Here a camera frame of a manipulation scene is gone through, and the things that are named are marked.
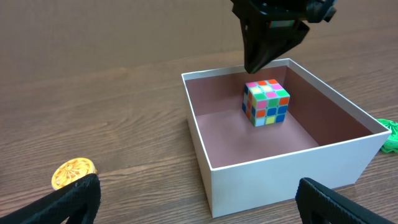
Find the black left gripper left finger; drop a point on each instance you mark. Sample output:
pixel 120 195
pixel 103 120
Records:
pixel 77 202

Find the white box pink interior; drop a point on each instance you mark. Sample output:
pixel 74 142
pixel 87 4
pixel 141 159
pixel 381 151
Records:
pixel 324 136

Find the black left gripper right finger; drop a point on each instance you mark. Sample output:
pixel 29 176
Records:
pixel 318 204

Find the multicolour puzzle cube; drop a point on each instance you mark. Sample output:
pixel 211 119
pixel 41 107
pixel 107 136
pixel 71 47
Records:
pixel 265 102

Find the green round disc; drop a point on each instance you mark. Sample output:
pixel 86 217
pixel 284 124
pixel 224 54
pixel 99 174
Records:
pixel 391 144

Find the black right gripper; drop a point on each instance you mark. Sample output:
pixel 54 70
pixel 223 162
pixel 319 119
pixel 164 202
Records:
pixel 271 28

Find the yellow round disc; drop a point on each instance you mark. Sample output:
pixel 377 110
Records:
pixel 71 171

